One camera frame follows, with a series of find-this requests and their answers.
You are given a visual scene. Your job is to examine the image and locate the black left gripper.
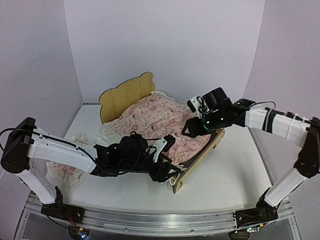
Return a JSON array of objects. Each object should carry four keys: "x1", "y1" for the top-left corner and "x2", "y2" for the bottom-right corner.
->
[{"x1": 120, "y1": 154, "x2": 182, "y2": 183}]

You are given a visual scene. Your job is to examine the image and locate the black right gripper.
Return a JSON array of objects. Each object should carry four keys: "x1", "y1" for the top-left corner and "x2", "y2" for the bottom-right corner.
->
[{"x1": 181, "y1": 110, "x2": 226, "y2": 140}]

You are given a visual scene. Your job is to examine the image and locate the pink unicorn print blanket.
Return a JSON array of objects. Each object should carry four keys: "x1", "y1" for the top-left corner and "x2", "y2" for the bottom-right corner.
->
[{"x1": 98, "y1": 91, "x2": 212, "y2": 171}]

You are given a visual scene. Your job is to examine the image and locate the wooden pet bed frame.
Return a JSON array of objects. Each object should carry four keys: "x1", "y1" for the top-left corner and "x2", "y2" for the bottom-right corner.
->
[{"x1": 99, "y1": 72, "x2": 225, "y2": 194}]

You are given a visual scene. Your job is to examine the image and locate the pink ruffled unicorn pillow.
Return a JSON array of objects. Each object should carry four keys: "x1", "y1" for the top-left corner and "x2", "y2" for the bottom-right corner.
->
[{"x1": 45, "y1": 133, "x2": 93, "y2": 187}]

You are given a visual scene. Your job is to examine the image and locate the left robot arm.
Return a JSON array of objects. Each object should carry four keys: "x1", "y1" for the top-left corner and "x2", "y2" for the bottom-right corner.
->
[{"x1": 0, "y1": 117, "x2": 182, "y2": 219}]

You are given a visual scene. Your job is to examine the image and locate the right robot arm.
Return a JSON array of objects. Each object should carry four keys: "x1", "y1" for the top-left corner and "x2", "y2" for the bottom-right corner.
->
[{"x1": 181, "y1": 87, "x2": 320, "y2": 222}]

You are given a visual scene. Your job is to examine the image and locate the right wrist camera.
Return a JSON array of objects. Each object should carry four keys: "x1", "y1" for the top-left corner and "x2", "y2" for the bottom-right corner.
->
[{"x1": 187, "y1": 96, "x2": 210, "y2": 119}]

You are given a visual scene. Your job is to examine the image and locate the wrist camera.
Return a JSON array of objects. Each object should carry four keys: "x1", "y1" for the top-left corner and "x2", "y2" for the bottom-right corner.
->
[
  {"x1": 187, "y1": 96, "x2": 210, "y2": 119},
  {"x1": 117, "y1": 131, "x2": 177, "y2": 171}
]

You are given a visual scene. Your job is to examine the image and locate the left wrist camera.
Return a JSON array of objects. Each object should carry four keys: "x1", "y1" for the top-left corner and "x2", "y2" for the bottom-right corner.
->
[{"x1": 117, "y1": 131, "x2": 177, "y2": 171}]

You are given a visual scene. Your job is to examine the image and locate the aluminium front rail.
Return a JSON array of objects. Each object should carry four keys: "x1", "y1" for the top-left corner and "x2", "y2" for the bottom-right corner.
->
[{"x1": 14, "y1": 195, "x2": 301, "y2": 240}]

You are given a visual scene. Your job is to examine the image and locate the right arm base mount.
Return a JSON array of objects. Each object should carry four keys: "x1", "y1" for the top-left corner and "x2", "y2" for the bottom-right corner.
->
[{"x1": 232, "y1": 207, "x2": 278, "y2": 229}]

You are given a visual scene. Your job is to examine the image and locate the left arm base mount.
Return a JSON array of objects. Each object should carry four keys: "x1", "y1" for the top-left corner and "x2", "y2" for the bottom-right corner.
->
[{"x1": 41, "y1": 203, "x2": 85, "y2": 224}]

